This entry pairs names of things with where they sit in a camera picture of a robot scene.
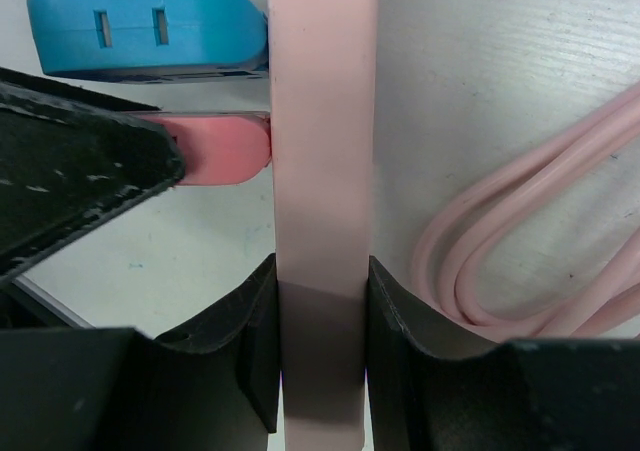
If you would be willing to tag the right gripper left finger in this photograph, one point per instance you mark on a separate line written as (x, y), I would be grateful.
(210, 383)

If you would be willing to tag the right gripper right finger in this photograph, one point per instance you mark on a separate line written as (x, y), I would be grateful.
(436, 386)

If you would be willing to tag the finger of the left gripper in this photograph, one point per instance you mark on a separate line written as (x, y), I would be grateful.
(72, 160)

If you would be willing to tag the blue plug adapter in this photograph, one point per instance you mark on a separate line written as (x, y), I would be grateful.
(150, 41)

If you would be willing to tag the pink plug adapter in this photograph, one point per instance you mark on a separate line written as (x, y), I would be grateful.
(219, 149)

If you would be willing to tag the pink power strip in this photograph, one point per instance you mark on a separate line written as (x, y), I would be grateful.
(322, 77)

